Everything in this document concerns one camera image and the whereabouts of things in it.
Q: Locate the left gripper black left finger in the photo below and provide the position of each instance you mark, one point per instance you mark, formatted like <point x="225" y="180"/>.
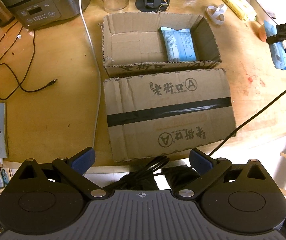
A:
<point x="73" y="169"/>

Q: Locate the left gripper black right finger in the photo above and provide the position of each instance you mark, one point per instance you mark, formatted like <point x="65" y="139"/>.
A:
<point x="210" y="171"/>

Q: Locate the small blue wipes packet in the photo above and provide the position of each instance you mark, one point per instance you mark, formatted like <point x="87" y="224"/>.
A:
<point x="277" y="50"/>

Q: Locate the cardboard box lid with tape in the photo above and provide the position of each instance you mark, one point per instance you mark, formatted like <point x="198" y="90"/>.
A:
<point x="166" y="113"/>

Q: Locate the large blue wipes packet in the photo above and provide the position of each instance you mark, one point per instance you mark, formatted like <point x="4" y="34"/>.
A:
<point x="179" y="45"/>

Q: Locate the open cardboard box tray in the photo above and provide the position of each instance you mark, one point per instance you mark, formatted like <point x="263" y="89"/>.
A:
<point x="133" y="44"/>

